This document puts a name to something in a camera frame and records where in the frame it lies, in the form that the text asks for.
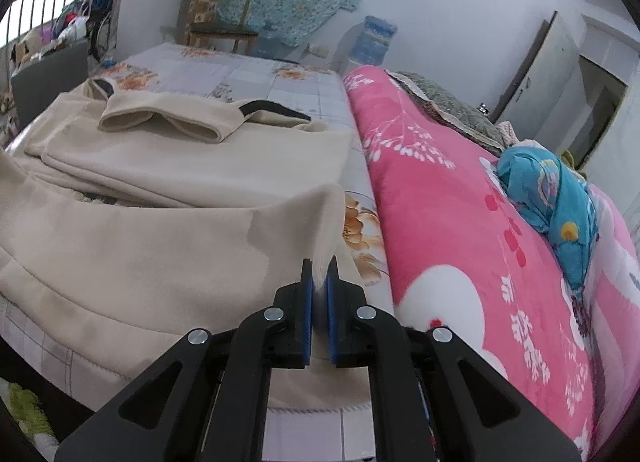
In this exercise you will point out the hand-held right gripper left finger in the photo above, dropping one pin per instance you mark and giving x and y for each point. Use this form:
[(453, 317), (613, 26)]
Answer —
[(307, 322)]

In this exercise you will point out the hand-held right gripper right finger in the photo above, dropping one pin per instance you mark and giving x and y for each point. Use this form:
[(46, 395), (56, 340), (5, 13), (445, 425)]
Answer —
[(332, 322)]

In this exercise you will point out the beige zip jacket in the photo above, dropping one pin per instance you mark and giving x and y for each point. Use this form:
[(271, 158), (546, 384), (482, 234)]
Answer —
[(175, 252)]

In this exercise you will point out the pile of clothes and bags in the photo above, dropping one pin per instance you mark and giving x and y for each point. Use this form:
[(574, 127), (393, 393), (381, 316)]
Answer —
[(75, 27)]

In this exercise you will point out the pink floral blanket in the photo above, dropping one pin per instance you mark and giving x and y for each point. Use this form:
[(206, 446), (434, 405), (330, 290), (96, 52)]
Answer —
[(450, 222)]

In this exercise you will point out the grey patterned pillow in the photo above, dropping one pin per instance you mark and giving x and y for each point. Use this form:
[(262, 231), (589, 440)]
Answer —
[(450, 107)]

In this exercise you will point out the plaid floral bed sheet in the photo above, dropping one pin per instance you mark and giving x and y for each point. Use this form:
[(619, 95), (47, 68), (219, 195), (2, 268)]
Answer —
[(280, 77)]

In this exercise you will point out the blue floral quilt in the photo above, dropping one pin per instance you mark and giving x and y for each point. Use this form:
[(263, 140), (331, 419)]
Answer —
[(550, 202)]

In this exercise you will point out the white water dispenser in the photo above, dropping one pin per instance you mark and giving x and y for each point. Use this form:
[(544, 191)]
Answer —
[(352, 64)]

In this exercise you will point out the clear water jug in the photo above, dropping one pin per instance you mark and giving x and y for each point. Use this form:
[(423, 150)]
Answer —
[(267, 44)]

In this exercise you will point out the blue water bottle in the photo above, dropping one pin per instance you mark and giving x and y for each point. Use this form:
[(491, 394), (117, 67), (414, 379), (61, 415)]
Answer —
[(377, 42)]

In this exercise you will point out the green fabric item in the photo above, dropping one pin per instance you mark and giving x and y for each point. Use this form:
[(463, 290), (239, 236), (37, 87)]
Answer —
[(572, 162)]

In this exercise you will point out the green white shaggy rug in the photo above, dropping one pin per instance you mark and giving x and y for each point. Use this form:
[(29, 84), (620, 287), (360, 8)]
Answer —
[(25, 407)]

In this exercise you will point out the wooden chair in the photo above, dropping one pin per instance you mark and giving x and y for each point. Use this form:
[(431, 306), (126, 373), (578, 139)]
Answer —
[(225, 32)]

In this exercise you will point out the white door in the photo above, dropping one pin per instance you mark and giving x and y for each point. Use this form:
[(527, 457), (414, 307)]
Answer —
[(545, 77)]

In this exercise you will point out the grey board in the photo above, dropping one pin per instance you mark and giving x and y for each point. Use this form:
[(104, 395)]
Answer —
[(45, 77)]

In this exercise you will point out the wall socket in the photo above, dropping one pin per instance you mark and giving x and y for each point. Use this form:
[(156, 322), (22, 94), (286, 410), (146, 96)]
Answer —
[(318, 50)]

